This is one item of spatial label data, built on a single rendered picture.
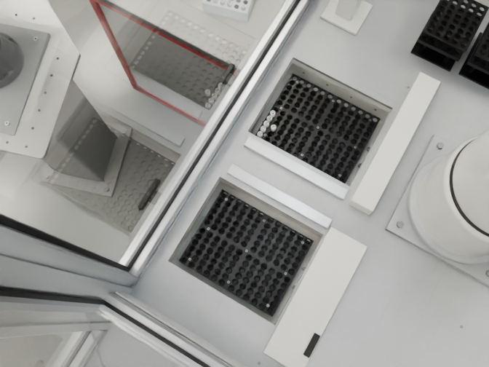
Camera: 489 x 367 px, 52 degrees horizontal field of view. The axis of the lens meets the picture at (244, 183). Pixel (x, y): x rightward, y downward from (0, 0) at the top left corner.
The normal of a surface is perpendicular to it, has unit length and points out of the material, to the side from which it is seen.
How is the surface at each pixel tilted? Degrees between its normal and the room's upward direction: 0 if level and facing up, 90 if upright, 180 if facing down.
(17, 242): 90
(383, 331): 0
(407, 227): 0
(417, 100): 0
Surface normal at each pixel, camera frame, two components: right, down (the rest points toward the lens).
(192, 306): 0.00, -0.25
